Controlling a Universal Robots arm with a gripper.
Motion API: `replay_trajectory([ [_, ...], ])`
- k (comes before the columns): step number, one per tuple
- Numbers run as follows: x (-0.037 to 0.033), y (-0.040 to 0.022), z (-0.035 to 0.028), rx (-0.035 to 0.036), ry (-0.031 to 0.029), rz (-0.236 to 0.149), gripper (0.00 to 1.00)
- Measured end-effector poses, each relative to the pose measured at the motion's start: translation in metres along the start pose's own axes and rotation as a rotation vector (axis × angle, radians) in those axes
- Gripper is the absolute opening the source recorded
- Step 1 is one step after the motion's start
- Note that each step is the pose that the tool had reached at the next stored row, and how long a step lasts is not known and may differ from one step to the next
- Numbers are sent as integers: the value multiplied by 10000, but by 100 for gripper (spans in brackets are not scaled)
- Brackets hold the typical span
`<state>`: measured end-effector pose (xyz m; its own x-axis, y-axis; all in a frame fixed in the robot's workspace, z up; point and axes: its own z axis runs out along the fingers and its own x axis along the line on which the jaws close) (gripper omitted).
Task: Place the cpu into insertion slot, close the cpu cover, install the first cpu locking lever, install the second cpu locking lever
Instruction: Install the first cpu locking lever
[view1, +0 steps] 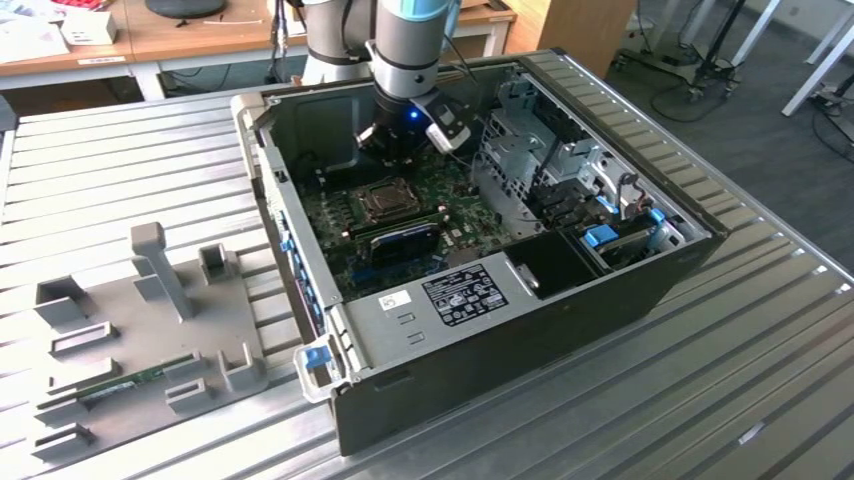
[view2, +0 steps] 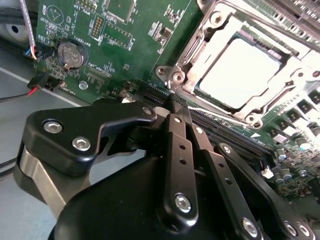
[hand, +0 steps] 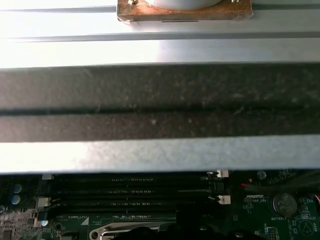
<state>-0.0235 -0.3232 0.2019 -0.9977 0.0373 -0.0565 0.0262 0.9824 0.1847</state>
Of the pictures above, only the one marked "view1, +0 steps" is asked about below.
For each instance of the CPU socket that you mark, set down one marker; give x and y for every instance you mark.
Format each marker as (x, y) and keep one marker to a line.
(400, 214)

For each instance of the wooden desk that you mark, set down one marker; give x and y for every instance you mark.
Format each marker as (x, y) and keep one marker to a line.
(200, 35)

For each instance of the red parts box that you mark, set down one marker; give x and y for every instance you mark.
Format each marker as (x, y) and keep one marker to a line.
(80, 3)

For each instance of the green motherboard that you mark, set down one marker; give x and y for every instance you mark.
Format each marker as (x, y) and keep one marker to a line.
(467, 220)

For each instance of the blue case release latch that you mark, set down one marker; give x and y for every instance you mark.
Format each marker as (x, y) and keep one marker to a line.
(314, 358)

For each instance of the small white table label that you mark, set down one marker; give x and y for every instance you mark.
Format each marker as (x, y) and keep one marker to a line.
(751, 434)

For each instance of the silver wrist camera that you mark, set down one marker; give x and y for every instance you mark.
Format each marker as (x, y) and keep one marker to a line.
(449, 125)

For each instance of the wooden cabinet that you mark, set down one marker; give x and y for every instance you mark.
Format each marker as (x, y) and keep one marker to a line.
(587, 30)

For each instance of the blue expansion slot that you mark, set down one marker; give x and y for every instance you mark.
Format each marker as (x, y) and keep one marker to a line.
(365, 274)

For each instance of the gray metal wrist bracket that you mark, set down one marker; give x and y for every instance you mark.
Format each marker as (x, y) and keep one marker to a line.
(365, 135)

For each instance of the white table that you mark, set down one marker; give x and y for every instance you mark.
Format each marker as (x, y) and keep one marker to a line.
(819, 75)

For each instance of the white cardboard box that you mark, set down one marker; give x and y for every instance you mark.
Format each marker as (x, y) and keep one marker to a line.
(89, 27)

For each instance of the gray parts rack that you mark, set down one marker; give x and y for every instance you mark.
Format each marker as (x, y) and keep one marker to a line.
(133, 330)

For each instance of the black and gray PC case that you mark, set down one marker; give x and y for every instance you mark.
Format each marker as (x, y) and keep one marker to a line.
(500, 390)

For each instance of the black graphics card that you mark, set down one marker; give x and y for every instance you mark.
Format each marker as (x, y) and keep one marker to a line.
(403, 247)

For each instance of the blue drive bay latch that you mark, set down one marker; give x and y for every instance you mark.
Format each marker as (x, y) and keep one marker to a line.
(656, 217)

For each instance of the silver drive bay cage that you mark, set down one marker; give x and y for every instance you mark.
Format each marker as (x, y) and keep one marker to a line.
(513, 150)

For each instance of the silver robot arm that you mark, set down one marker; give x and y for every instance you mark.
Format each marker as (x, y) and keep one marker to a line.
(407, 60)

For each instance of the black wheeled stand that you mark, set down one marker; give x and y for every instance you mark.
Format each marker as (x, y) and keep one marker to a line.
(712, 60)

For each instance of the hard disk in blue carrier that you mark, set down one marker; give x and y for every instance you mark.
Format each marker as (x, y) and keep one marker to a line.
(600, 236)

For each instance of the black round cushion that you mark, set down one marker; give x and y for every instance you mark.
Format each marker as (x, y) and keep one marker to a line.
(186, 7)

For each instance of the silver CPU with green edge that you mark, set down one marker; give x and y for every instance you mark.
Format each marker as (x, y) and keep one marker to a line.
(388, 196)

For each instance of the gray power supply unit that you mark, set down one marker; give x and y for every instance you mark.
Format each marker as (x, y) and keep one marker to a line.
(393, 325)

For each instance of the green RAM stick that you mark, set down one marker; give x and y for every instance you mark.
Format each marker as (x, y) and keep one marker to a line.
(120, 384)
(393, 225)

